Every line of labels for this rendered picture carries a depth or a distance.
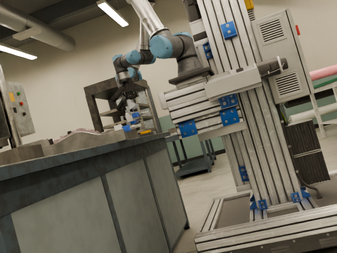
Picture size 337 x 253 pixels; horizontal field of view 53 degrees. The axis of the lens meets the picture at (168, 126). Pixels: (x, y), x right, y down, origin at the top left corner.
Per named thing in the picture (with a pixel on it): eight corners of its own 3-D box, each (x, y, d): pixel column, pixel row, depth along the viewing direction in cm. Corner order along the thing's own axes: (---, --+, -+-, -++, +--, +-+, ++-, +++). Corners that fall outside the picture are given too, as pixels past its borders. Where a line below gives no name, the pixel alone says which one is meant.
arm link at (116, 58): (116, 52, 197) (108, 58, 203) (122, 71, 196) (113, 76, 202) (127, 52, 202) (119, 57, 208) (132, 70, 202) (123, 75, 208)
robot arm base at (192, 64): (206, 73, 189) (202, 55, 190) (203, 69, 175) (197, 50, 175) (181, 81, 193) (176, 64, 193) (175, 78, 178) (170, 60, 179)
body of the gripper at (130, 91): (136, 96, 197) (130, 77, 197) (122, 101, 199) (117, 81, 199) (139, 97, 205) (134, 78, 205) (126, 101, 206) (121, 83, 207)
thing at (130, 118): (150, 116, 202) (147, 107, 202) (148, 116, 197) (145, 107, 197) (130, 122, 205) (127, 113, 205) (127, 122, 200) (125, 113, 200)
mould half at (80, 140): (128, 139, 191) (123, 121, 191) (126, 139, 165) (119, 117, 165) (41, 164, 187) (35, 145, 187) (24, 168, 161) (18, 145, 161)
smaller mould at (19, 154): (45, 160, 139) (40, 143, 139) (21, 165, 124) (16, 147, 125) (5, 172, 143) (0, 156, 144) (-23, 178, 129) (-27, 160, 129)
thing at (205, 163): (217, 158, 746) (205, 119, 749) (212, 172, 559) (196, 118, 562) (186, 166, 759) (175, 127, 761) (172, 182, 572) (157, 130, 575)
